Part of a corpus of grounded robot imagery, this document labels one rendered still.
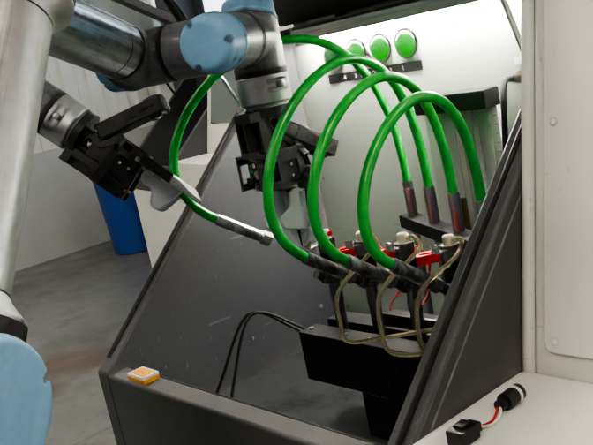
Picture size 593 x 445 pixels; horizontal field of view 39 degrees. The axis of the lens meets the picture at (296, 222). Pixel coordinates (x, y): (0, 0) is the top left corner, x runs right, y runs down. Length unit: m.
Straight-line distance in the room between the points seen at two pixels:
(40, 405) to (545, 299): 0.61
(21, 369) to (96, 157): 0.72
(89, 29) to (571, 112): 0.56
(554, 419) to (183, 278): 0.77
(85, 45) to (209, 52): 0.15
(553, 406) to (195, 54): 0.59
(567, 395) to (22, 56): 0.66
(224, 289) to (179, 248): 0.12
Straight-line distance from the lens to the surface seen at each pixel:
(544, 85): 1.02
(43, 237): 8.17
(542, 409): 0.95
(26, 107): 0.68
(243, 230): 1.30
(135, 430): 1.42
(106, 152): 1.29
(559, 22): 1.02
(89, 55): 1.04
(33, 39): 0.71
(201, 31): 1.06
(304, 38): 1.33
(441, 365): 0.95
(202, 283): 1.51
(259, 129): 1.17
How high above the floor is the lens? 1.40
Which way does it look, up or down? 11 degrees down
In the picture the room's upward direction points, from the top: 12 degrees counter-clockwise
